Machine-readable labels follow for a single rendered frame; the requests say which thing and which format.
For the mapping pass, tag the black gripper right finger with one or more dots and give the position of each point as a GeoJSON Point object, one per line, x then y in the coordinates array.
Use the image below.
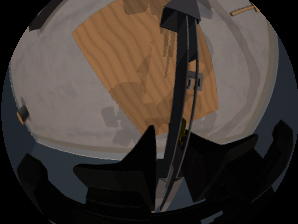
{"type": "Point", "coordinates": [204, 161]}

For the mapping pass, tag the light brown wooden board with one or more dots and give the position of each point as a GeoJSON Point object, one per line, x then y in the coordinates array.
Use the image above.
{"type": "Point", "coordinates": [136, 60]}

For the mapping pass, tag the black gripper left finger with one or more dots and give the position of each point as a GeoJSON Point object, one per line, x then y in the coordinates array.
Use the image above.
{"type": "Point", "coordinates": [137, 171]}

